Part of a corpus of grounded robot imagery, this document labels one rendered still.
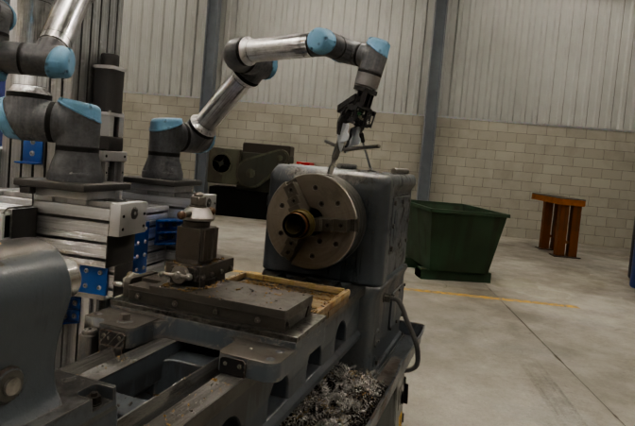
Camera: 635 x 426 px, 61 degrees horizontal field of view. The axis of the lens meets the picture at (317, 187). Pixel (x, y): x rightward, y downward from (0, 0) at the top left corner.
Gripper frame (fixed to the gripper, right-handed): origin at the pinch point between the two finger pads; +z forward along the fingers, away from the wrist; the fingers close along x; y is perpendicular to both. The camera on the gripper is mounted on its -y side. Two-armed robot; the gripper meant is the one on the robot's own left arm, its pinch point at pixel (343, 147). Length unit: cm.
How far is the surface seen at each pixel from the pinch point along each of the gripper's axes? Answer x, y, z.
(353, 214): 6.0, 8.9, 18.9
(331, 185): -1.1, 1.8, 12.5
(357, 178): 13.1, -7.6, 9.3
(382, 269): 26.2, 4.5, 36.2
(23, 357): -80, 86, 31
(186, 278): -50, 41, 35
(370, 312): 26, 7, 51
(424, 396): 133, -65, 125
